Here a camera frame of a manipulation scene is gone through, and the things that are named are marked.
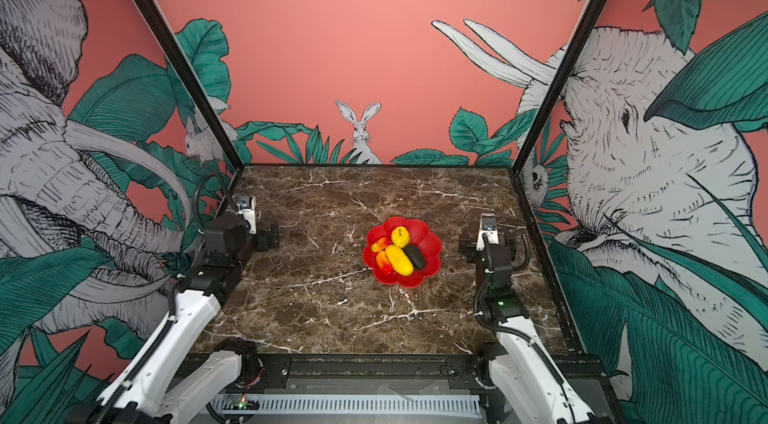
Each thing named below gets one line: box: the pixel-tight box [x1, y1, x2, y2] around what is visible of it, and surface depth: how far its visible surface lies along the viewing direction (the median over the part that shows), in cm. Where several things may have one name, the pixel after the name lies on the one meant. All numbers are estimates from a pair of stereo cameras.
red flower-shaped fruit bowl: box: [362, 216, 442, 289], surface depth 95 cm
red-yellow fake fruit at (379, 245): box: [371, 237, 389, 253], surface depth 95 cm
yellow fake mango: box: [385, 244, 414, 277], surface depth 92 cm
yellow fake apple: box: [391, 226, 410, 248], surface depth 95 cm
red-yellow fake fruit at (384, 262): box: [376, 251, 393, 274], surface depth 92 cm
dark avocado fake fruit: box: [402, 244, 426, 270], surface depth 92 cm
